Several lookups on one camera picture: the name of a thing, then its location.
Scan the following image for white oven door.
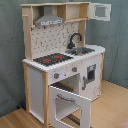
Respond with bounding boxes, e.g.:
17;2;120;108
49;86;91;128

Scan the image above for white microwave door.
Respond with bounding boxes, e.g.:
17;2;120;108
88;3;111;21

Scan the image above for wooden toy kitchen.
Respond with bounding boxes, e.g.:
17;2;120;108
20;1;113;128

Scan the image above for right red stove knob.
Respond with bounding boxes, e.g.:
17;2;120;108
72;66;77;72

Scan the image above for red stove knob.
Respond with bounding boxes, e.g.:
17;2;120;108
72;66;77;72
54;73;60;79

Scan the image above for left red stove knob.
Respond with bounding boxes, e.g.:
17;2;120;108
54;73;60;79

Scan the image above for black stovetop red burners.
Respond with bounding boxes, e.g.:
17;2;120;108
34;53;71;67

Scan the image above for black toy faucet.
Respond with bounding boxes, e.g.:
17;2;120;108
67;33;82;49

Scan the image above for grey toy sink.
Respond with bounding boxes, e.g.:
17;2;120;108
65;47;95;55

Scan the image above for white fridge door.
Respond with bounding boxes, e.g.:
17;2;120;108
80;55;102;100

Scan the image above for grey range hood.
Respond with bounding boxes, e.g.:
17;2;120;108
35;6;64;27

